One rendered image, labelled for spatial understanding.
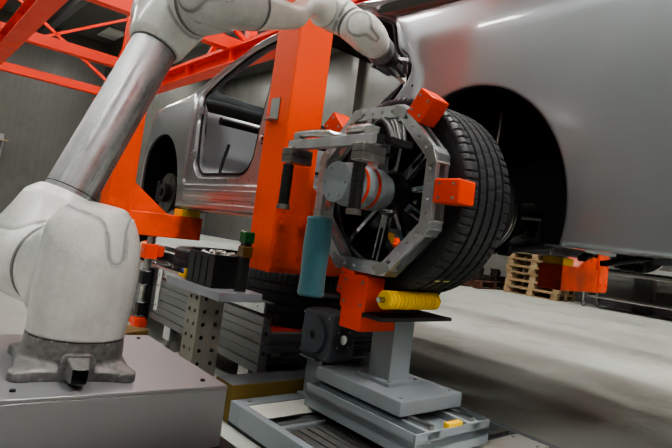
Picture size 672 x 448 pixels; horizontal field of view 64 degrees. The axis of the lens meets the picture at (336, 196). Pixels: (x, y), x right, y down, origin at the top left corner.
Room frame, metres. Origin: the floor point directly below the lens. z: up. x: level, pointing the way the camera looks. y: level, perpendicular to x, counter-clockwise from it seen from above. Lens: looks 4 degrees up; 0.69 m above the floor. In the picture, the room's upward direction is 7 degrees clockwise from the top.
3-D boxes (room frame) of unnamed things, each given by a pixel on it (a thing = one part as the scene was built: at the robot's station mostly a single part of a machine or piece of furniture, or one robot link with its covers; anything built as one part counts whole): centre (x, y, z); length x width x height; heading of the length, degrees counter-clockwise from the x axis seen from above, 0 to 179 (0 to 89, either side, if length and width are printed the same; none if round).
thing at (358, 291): (1.77, -0.15, 0.48); 0.16 x 0.12 x 0.17; 130
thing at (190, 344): (2.02, 0.43, 0.21); 0.10 x 0.10 x 0.42; 40
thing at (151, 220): (3.78, 1.19, 0.69); 0.52 x 0.17 x 0.35; 130
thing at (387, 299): (1.72, -0.28, 0.51); 0.29 x 0.06 x 0.06; 130
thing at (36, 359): (0.90, 0.39, 0.44); 0.22 x 0.18 x 0.06; 31
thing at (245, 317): (3.07, 0.98, 0.28); 2.47 x 0.09 x 0.22; 40
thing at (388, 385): (1.86, -0.25, 0.32); 0.40 x 0.30 x 0.28; 40
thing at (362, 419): (1.82, -0.28, 0.13); 0.50 x 0.36 x 0.10; 40
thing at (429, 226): (1.75, -0.12, 0.85); 0.54 x 0.07 x 0.54; 40
